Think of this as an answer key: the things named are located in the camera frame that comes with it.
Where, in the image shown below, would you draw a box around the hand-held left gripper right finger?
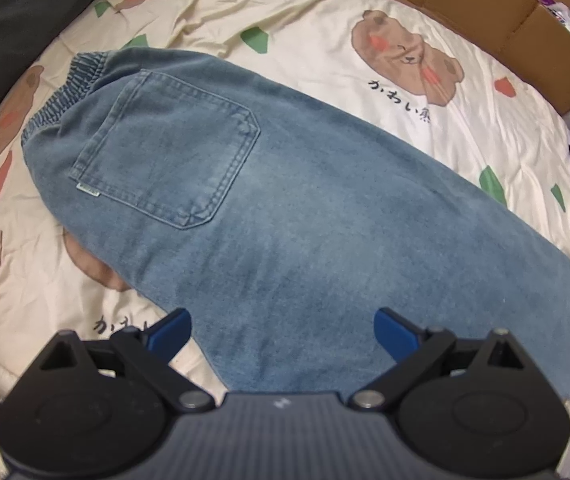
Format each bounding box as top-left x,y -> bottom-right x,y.
349,307 -> 528,411

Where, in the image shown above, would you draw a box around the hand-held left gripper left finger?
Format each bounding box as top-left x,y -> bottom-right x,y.
40,308 -> 214,415

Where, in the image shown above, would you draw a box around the light blue jeans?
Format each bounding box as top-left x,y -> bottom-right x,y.
19,48 -> 570,402

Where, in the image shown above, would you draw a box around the cream bear print blanket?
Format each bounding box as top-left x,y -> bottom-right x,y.
0,0 -> 570,480

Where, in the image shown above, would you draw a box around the dark grey pillow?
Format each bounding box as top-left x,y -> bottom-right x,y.
0,0 -> 132,157

